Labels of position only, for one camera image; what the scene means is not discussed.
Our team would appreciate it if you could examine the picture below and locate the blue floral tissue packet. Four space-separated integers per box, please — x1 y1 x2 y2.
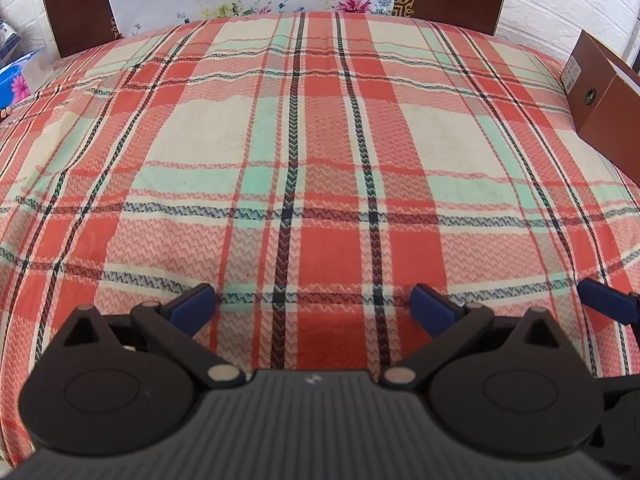
0 49 52 107

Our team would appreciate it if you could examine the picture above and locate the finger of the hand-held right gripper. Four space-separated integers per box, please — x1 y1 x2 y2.
576 278 640 342

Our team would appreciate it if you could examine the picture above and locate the blue white packet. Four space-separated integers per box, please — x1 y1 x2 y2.
0 19 22 47

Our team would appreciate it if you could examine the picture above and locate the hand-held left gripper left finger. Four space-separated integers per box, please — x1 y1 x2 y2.
61 283 247 389

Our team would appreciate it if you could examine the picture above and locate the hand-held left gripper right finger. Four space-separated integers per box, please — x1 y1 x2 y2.
381 283 572 389

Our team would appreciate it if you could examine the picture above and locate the brown cardboard box white inside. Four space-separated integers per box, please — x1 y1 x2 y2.
560 30 640 186

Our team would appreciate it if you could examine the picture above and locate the red plaid cloth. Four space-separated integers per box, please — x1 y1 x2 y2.
0 10 640 467

